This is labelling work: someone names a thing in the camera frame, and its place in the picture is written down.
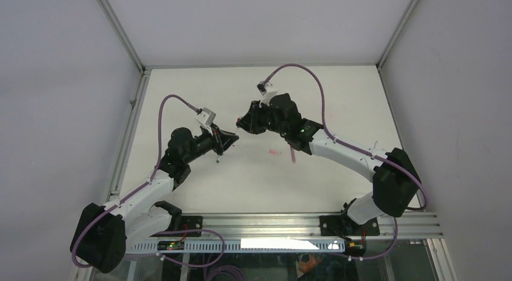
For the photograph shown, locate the pink purple pen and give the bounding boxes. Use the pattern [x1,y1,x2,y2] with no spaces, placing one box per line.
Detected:
[290,147,296,164]

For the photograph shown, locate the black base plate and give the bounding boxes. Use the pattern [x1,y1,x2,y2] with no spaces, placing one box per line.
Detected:
[152,215,203,237]
[319,215,380,237]

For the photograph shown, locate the pink translucent pen cap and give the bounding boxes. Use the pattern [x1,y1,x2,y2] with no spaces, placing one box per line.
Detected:
[269,149,282,155]

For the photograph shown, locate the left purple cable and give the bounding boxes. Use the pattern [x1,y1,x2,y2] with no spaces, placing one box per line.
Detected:
[71,94,203,269]

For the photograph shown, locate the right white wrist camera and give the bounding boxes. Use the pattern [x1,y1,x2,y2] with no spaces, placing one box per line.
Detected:
[257,81,278,108]

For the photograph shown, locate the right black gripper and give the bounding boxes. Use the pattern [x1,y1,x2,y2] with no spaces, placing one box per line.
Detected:
[236,102,287,137]

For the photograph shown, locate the purple cable coil below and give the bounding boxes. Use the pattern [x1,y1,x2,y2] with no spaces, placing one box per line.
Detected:
[203,265,247,281]

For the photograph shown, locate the white slotted cable duct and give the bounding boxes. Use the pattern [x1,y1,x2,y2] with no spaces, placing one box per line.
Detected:
[126,237,345,255]

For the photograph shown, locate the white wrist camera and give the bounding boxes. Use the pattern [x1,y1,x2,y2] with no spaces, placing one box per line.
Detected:
[196,108,216,134]
[257,81,278,108]

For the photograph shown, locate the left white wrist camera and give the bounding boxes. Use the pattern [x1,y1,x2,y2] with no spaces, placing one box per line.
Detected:
[196,108,216,134]

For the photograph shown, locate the orange object under table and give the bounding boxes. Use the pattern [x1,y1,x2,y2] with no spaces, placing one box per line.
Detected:
[296,253,322,274]

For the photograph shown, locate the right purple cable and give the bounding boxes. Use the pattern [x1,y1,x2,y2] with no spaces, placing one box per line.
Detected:
[261,63,429,212]

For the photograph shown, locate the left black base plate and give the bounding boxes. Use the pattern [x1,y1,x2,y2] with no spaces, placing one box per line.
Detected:
[152,215,203,237]

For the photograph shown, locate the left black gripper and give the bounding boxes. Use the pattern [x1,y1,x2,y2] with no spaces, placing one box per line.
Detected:
[183,122,237,163]

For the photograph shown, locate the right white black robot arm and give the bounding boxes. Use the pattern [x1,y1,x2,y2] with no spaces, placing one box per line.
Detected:
[236,94,420,236]

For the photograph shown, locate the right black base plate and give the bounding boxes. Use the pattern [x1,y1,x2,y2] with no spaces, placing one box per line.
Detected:
[319,215,380,237]

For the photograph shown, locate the aluminium mounting rail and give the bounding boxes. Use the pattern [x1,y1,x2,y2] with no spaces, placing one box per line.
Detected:
[84,213,445,242]

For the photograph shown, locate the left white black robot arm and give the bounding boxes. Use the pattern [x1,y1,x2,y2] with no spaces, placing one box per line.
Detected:
[70,125,239,273]

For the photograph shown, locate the purple cable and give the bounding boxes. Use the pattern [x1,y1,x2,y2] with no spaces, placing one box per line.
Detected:
[261,63,429,212]
[71,94,203,269]

